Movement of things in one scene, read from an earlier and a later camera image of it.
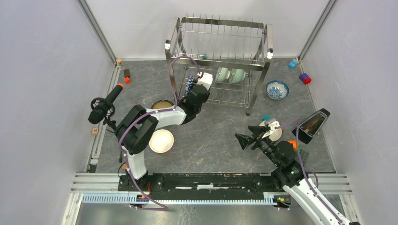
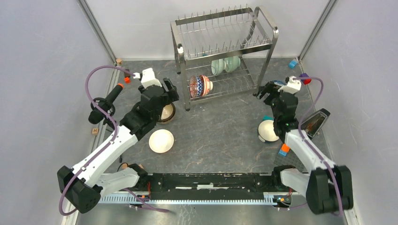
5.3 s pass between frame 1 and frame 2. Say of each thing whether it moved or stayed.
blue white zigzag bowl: moved
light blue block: stayed
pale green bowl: moved
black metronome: stayed
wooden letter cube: stayed
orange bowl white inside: stayed
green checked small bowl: moved
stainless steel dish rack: moved
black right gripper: moved
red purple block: stayed
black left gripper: moved
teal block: stayed
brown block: stayed
